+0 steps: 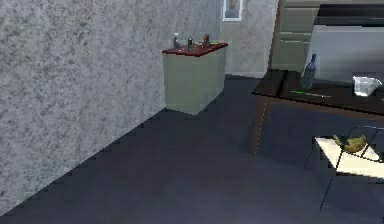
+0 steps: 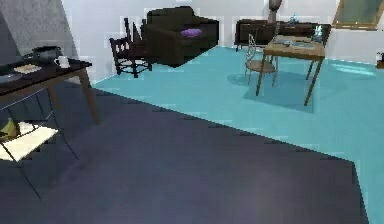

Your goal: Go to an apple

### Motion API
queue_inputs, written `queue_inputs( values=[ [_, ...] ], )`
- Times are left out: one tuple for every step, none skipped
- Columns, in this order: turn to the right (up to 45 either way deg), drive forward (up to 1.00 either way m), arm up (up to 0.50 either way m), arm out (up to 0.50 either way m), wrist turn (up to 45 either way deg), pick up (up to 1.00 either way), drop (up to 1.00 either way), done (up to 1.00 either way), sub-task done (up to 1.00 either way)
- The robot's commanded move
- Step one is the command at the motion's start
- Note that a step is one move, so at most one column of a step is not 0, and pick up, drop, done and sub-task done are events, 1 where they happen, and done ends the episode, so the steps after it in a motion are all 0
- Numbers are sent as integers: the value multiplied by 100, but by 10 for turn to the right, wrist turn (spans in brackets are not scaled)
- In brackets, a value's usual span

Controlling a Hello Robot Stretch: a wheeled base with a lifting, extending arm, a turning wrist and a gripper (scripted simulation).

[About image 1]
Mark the dark blue glass bottle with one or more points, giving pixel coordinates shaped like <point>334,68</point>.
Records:
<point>309,73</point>

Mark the dark wooden table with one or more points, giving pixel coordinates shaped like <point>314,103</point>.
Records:
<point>320,96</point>

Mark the grey appliance with black top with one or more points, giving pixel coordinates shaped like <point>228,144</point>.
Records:
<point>346,43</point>

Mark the dark green bottle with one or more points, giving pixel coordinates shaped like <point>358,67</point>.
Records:
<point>190,44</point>

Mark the grey cabinet with red top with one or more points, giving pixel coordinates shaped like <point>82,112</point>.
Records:
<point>193,83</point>

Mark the grey bottle with white cap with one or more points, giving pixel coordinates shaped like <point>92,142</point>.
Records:
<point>176,42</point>

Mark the pale stool with black frame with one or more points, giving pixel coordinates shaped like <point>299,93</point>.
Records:
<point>353,160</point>

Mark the white framed wall picture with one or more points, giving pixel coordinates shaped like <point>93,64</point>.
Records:
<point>232,10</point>

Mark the yellow brown food piece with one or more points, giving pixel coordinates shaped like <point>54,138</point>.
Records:
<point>351,143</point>

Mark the brown shaker with dark cap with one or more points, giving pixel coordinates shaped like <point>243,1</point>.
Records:
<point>206,39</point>

